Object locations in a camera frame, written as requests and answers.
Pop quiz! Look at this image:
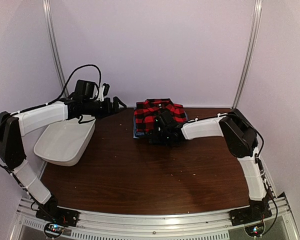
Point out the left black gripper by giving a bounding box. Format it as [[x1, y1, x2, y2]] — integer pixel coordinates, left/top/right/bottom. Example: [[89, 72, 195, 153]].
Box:
[[83, 97, 127, 121]]

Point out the red black plaid shirt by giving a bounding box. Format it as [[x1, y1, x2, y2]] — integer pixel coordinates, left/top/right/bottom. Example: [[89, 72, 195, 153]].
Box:
[[133, 98, 188, 134]]

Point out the blue checked shirt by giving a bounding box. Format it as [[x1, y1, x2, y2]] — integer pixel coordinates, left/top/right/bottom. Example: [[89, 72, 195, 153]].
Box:
[[133, 108, 189, 138]]

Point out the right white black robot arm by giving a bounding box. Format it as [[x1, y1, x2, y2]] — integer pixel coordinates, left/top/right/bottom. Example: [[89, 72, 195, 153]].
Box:
[[148, 108, 272, 221]]

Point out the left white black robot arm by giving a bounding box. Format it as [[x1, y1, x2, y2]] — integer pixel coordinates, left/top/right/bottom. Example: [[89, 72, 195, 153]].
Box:
[[0, 80, 127, 222]]

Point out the white plastic bin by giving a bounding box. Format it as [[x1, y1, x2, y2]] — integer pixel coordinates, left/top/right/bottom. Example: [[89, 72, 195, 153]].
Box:
[[33, 119, 95, 167]]

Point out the right circuit board with leds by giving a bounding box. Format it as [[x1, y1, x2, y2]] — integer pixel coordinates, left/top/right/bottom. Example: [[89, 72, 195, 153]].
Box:
[[244, 223, 265, 238]]

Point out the circuit board with leds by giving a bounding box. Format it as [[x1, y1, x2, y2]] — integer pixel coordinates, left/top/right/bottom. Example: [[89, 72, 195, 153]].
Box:
[[244, 223, 265, 238], [43, 222, 65, 238]]

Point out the left circuit board with leds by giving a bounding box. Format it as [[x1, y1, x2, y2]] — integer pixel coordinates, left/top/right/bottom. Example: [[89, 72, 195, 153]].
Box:
[[43, 222, 65, 238]]

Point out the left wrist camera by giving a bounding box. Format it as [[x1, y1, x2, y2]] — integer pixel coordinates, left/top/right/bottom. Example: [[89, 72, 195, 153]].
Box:
[[97, 83, 110, 102]]

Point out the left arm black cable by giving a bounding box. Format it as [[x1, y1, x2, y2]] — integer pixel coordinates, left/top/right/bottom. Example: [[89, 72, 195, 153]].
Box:
[[0, 64, 103, 171]]

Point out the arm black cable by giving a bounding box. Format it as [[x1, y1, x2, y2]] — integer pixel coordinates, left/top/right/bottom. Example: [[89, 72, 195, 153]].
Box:
[[0, 64, 103, 171], [252, 124, 278, 236]]

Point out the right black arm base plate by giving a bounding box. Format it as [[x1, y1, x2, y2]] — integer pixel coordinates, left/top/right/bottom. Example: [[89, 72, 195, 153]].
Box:
[[229, 206, 272, 226]]

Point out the left aluminium corner post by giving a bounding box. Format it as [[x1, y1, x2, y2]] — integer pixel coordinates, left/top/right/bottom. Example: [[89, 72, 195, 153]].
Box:
[[42, 0, 66, 89]]

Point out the aluminium corner post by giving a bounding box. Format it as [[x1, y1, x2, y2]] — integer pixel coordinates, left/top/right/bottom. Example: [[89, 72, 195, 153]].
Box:
[[231, 0, 263, 109], [42, 0, 66, 89]]

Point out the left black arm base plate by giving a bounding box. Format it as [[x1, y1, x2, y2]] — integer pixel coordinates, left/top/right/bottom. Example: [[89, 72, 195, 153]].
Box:
[[35, 208, 79, 227]]

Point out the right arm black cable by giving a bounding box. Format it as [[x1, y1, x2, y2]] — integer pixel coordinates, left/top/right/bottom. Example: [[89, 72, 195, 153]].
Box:
[[252, 124, 278, 236]]

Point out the aluminium front frame rail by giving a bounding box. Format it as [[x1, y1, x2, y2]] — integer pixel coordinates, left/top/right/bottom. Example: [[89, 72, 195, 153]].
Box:
[[7, 197, 300, 240]]

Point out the right aluminium corner post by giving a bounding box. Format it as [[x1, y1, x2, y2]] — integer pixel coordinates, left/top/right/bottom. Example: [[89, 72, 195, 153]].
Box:
[[231, 0, 263, 109]]

